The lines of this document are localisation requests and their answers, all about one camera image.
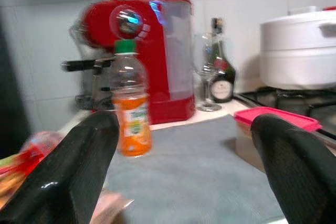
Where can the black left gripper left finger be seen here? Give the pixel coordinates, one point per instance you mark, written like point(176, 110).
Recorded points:
point(65, 176)

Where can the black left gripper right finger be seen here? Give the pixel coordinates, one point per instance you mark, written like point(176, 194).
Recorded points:
point(302, 176)

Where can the white red green carton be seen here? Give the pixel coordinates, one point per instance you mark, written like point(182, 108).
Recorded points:
point(29, 153)

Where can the orange juice bottle green cap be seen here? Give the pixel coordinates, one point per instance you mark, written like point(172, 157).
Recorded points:
point(134, 129)

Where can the beige plastic packet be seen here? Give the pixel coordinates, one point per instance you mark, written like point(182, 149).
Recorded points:
point(113, 205)

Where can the black gas stove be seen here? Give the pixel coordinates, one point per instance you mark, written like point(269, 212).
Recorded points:
point(294, 100)

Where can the pink lidded plastic container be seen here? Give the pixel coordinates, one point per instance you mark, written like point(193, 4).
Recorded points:
point(244, 115)

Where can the white kitchen counter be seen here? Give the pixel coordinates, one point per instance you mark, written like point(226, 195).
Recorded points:
point(228, 108)

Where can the grey counter mat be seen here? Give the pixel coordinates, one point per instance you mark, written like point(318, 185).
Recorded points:
point(197, 176)

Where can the white lidded pot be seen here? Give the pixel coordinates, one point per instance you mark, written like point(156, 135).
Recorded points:
point(294, 58)

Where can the dark liquor bottle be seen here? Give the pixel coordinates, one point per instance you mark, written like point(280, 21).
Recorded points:
point(223, 87)

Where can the clear wine glass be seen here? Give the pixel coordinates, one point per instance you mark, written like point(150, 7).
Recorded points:
point(208, 90)

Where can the red coffee machine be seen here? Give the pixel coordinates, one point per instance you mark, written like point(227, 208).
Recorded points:
point(157, 58)

